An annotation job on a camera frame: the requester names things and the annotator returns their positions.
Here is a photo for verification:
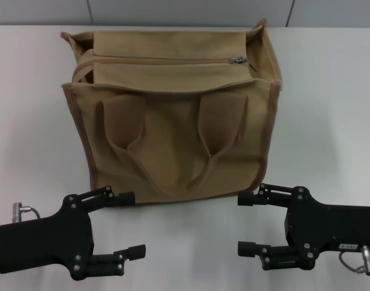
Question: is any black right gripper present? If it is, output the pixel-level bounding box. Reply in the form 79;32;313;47
238;182;370;271

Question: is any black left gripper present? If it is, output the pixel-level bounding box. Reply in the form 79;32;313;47
0;184;148;281

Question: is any khaki canvas food bag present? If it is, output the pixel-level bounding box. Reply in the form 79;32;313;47
59;18;285;207

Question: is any silver metal zipper pull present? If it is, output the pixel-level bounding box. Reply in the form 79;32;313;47
229;55;259;73

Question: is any left gripper cable with connector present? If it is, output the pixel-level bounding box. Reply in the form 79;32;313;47
10;201;42;221

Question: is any gripper cable with connector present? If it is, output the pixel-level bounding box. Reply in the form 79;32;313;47
10;201;42;221
338;244;370;277

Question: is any right gripper cable with connector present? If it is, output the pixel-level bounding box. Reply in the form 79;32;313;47
338;244;370;277

